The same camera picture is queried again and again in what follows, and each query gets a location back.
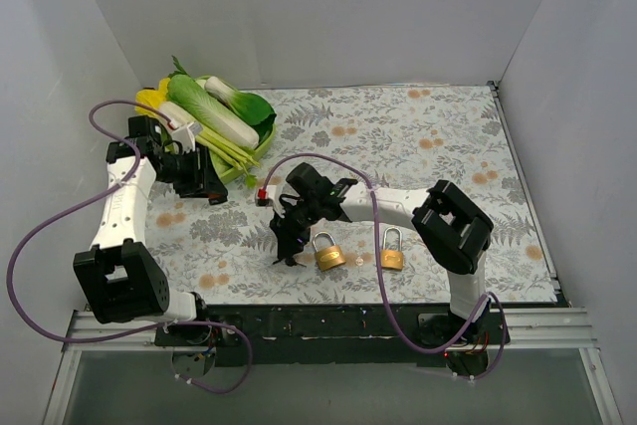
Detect green plastic tray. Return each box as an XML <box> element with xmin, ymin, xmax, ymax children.
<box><xmin>142</xmin><ymin>74</ymin><xmax>278</xmax><ymax>185</ymax></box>

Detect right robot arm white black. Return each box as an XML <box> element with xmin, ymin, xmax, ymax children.
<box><xmin>256</xmin><ymin>162</ymin><xmax>494</xmax><ymax>343</ymax></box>

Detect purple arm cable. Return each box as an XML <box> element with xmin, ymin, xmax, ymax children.
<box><xmin>263</xmin><ymin>152</ymin><xmax>512</xmax><ymax>380</ymax></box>
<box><xmin>5</xmin><ymin>99</ymin><xmax>254</xmax><ymax>394</ymax></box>

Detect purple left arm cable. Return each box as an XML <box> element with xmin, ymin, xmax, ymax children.
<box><xmin>5</xmin><ymin>99</ymin><xmax>254</xmax><ymax>394</ymax></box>

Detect napa cabbage green white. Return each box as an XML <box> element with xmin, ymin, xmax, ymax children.
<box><xmin>167</xmin><ymin>75</ymin><xmax>259</xmax><ymax>149</ymax></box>

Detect right wrist camera grey red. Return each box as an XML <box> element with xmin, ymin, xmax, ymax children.
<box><xmin>255</xmin><ymin>184</ymin><xmax>283</xmax><ymax>209</ymax></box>

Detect celery stalk bunch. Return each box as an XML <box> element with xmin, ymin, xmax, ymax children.
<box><xmin>156</xmin><ymin>100</ymin><xmax>262</xmax><ymax>191</ymax></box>

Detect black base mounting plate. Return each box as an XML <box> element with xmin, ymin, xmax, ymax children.
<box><xmin>154</xmin><ymin>304</ymin><xmax>510</xmax><ymax>367</ymax></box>

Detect bok choy dark green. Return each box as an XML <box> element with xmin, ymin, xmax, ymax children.
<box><xmin>204</xmin><ymin>77</ymin><xmax>276</xmax><ymax>128</ymax></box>

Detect yellow corn leafy vegetable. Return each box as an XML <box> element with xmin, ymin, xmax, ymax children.
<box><xmin>135</xmin><ymin>78</ymin><xmax>170</xmax><ymax>117</ymax></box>

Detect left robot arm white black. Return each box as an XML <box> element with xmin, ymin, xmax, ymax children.
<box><xmin>73</xmin><ymin>115</ymin><xmax>228</xmax><ymax>345</ymax></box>

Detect orange key ring with keys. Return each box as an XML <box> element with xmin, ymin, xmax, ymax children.
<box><xmin>270</xmin><ymin>253</ymin><xmax>309</xmax><ymax>269</ymax></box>

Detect small brass padlock shackle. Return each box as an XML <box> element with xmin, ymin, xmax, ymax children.
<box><xmin>312</xmin><ymin>232</ymin><xmax>346</xmax><ymax>272</ymax></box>

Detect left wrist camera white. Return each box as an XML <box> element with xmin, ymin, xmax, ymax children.
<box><xmin>168</xmin><ymin>120</ymin><xmax>203</xmax><ymax>153</ymax></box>

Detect long shackle brass padlock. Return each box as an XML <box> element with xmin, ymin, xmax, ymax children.
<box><xmin>380</xmin><ymin>226</ymin><xmax>404</xmax><ymax>272</ymax></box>

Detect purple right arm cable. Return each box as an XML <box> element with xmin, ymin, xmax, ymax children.
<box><xmin>263</xmin><ymin>152</ymin><xmax>512</xmax><ymax>380</ymax></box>

